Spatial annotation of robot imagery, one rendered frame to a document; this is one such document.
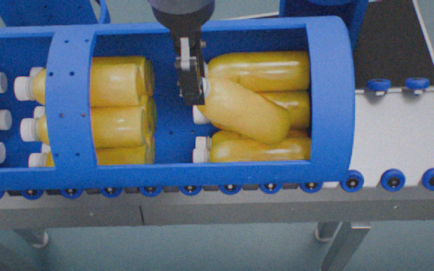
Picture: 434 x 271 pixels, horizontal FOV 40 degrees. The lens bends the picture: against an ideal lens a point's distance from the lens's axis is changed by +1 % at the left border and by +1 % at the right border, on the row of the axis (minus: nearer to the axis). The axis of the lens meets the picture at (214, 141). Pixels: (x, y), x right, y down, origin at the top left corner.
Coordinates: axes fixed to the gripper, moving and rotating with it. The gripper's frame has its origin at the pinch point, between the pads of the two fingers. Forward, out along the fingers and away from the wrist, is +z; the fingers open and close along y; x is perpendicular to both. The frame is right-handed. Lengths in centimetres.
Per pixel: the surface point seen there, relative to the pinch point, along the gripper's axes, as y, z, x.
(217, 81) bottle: 1.2, 3.1, -3.3
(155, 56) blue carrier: 18.0, 21.8, 9.0
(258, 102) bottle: 0.1, 8.1, -9.5
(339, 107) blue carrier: -2.5, 5.4, -21.5
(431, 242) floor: 9, 126, -71
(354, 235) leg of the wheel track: -4, 71, -35
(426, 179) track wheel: -5, 29, -40
